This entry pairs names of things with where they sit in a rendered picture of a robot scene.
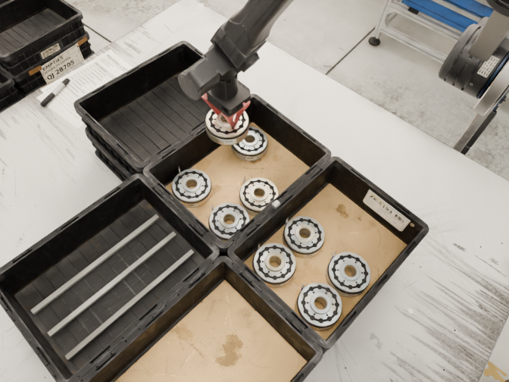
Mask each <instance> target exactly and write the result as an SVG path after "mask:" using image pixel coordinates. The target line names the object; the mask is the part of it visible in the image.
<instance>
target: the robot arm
mask: <svg viewBox="0 0 509 382"><path fill-rule="evenodd" d="M293 1H294V0H248V1H247V2H246V4H245V6H244V7H243V8H242V9H240V10H239V11H237V12H236V13H235V14H234V15H233V16H232V17H230V18H229V20H227V21H226V22H225V23H223V24H222V25H221V26H220V27H219V28H218V29H217V31H216V33H215V34H214V35H213V36H212V38H211V40H210V41H211V43H212V45H211V46H210V47H209V49H208V51H207V52H205V53H204V54H203V55H202V56H201V59H199V60H198V61H197V62H195V63H194V64H193V65H192V66H191V67H189V68H188V69H186V70H185V71H183V72H182V73H181V74H180V75H179V76H178V82H179V85H180V87H181V89H182V90H183V91H184V93H185V94H186V95H187V96H188V97H189V98H191V99H193V100H199V99H200V98H201V97H202V98H203V99H204V101H205V102H206V103H207V104H208V105H209V106H210V107H211V109H212V110H213V111H214V112H215V114H216V115H218V114H219V113H220V112H222V113H223V116H224V117H225V118H226V120H227V122H228V123H229V125H230V126H231V127H234V126H235V125H237V123H238V121H239V119H240V117H241V115H242V113H243V112H244V111H245V109H246V108H247V107H248V106H249V105H250V100H251V93H250V92H248V91H247V90H246V89H244V88H243V87H242V86H240V85H239V84H238V73H239V72H241V71H242V72H243V73H244V72H246V71H247V69H249V68H250V67H251V66H252V65H254V64H255V63H256V62H257V61H258V60H259V59H260V57H259V56H258V53H257V51H258V50H259V49H260V48H261V47H262V46H263V45H264V44H265V43H266V40H265V39H266V38H267V37H268V36H269V35H270V30H271V28H272V26H273V25H274V23H275V22H276V20H277V19H278V18H279V16H280V15H281V14H282V13H283V12H284V11H285V10H286V9H287V8H288V7H289V6H290V5H291V3H292V2H293ZM235 114H236V117H235V120H234V121H233V117H234V115H235Z"/></svg>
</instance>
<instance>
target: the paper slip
mask: <svg viewBox="0 0 509 382"><path fill-rule="evenodd" d="M86 40H88V39H87V38H86V36H85V37H83V38H82V39H81V40H80V41H79V42H77V43H76V45H73V46H72V47H70V48H69V49H68V50H66V51H64V52H62V53H61V54H60V55H58V56H57V57H55V58H53V59H52V60H50V61H49V62H47V63H46V64H44V65H42V66H41V65H39V66H38V67H36V68H34V69H32V70H30V71H28V72H29V74H30V76H31V75H33V74H34V73H36V72H38V71H41V74H42V76H43V77H44V79H45V81H46V83H47V84H48V83H50V82H51V81H53V80H54V79H56V78H57V77H58V76H60V75H62V74H63V73H64V72H66V71H68V70H69V69H71V68H72V67H74V66H76V65H77V64H79V63H80V62H82V61H84V58H83V56H82V54H81V51H80V48H79V46H80V45H82V44H83V43H84V42H85V41H86Z"/></svg>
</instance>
